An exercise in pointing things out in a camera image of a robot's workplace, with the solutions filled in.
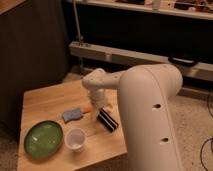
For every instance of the orange marker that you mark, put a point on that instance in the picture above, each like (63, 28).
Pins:
(87, 110)

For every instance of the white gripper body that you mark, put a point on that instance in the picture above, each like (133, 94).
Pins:
(98, 100)

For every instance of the black striped eraser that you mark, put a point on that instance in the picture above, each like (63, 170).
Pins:
(107, 120)

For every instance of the wooden table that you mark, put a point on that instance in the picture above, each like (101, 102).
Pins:
(48, 104)

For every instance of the black handle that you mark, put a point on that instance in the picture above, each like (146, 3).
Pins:
(183, 63)

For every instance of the white ceramic cup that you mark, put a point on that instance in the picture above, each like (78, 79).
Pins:
(75, 139)

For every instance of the green plate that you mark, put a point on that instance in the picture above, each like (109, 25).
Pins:
(43, 139)

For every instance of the metal stand pole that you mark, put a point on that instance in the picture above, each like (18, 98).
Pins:
(79, 36)

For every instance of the blue sponge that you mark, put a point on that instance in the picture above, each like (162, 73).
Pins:
(70, 115)

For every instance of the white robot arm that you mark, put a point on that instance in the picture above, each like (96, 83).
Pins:
(142, 96)

